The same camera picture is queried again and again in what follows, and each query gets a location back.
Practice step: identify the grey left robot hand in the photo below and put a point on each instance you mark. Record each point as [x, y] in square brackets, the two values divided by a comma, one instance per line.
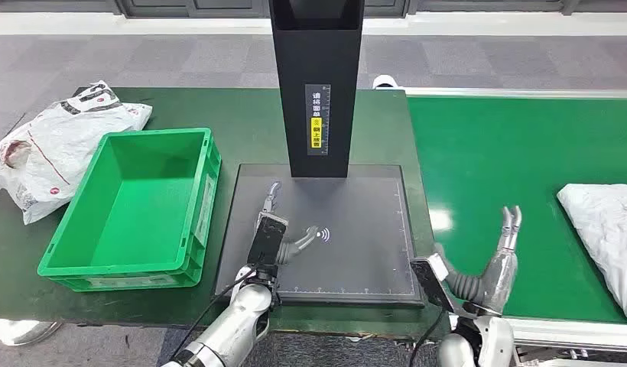
[295, 247]

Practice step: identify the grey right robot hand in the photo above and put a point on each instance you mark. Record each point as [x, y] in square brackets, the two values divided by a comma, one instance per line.
[501, 278]

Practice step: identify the small grey poly mailer parcel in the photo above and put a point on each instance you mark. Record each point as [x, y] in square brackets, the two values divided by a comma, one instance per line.
[607, 228]

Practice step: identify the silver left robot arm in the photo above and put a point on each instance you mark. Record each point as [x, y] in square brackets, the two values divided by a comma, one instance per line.
[232, 329]

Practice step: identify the black inbound scanner machine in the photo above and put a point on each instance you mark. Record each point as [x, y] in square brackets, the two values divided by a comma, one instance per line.
[344, 243]

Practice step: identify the green conveyor belt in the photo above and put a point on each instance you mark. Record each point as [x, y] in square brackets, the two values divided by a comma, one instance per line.
[496, 152]

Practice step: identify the yellow and grey scanner label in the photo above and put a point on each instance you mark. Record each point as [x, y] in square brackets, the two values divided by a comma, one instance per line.
[316, 134]

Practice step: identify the green plastic crate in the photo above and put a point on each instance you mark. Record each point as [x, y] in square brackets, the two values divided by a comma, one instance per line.
[141, 202]

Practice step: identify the white round cap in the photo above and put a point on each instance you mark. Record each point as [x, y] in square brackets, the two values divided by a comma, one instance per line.
[384, 81]

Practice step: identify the white printed plastic bag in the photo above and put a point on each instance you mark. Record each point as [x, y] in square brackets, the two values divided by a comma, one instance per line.
[50, 147]

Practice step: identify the round silver metal base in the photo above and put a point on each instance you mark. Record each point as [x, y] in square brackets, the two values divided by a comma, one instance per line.
[19, 332]

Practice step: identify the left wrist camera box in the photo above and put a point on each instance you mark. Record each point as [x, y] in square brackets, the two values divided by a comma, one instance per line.
[267, 240]

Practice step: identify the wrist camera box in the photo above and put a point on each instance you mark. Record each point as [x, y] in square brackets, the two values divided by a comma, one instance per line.
[431, 286]
[267, 240]

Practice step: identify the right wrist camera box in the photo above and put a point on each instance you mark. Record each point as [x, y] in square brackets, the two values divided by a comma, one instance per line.
[431, 286]

